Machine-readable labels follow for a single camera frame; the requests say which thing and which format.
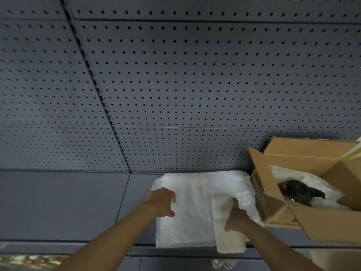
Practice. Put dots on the yellow tape strip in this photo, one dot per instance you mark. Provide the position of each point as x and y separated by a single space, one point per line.
352 152

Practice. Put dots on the person's left forearm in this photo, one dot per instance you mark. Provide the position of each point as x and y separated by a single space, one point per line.
112 239

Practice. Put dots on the person's right hand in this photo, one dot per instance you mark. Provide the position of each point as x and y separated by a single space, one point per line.
239 218

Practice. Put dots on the crumpled clear plastic bag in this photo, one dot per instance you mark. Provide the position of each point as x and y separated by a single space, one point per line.
307 176

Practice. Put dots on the person's right thumb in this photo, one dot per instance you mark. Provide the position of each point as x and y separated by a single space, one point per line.
229 228

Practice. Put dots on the clear plastic bottle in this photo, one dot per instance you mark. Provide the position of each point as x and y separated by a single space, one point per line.
224 264

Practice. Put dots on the black rounded object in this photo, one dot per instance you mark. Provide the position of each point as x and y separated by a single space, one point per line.
299 190

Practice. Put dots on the grey pegboard back panel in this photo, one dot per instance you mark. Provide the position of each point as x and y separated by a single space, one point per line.
197 81

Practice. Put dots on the person's right forearm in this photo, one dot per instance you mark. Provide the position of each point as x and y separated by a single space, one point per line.
279 248

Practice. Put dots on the row of snack packets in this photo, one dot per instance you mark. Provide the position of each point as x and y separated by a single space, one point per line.
28 262

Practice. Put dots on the person's left thumb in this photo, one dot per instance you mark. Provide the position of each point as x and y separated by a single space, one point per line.
169 213

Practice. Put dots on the open brown cardboard box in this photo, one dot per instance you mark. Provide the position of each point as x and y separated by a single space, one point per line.
324 222

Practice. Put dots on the person's left hand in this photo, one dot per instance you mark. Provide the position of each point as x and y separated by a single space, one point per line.
158 201

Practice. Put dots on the grey metal shelf board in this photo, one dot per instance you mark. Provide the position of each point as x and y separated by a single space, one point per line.
62 206

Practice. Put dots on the plain cardboard box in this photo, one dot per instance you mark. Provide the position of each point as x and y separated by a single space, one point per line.
338 261

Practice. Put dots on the grey slotted shelf upright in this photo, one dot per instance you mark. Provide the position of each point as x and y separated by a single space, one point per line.
98 90

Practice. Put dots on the white cloth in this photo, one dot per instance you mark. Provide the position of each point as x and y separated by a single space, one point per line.
225 242

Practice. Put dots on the white plastic bag sheet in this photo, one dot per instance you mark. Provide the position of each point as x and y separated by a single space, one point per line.
191 200

